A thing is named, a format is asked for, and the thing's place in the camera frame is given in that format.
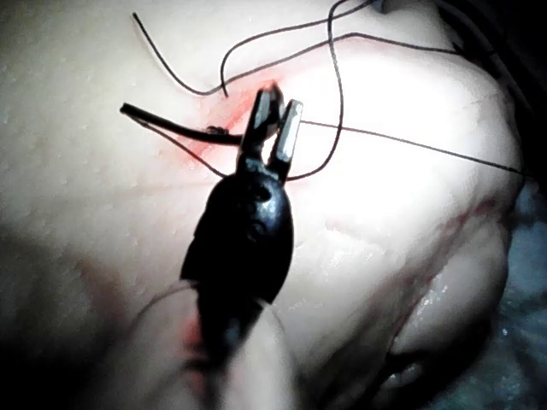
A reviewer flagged left arm needle driver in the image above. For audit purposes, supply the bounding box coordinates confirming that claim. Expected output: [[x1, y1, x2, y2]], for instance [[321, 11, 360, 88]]
[[179, 157, 296, 306]]

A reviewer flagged left arm needle driver jaw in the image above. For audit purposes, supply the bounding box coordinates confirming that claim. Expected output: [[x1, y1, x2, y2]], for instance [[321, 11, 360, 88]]
[[268, 99, 305, 177], [241, 85, 285, 161]]

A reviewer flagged black thread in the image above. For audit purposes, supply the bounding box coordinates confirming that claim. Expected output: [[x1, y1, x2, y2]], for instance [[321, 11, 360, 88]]
[[131, 0, 529, 180]]

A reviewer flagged curved steel needle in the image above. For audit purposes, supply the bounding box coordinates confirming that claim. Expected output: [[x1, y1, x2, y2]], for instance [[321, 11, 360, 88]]
[[120, 102, 245, 146]]

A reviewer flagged tissue pad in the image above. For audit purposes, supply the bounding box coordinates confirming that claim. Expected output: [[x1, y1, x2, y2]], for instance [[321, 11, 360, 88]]
[[0, 0, 531, 410]]

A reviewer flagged blue-green cloth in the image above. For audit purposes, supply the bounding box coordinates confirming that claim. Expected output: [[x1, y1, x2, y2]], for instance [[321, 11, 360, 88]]
[[482, 177, 547, 410]]

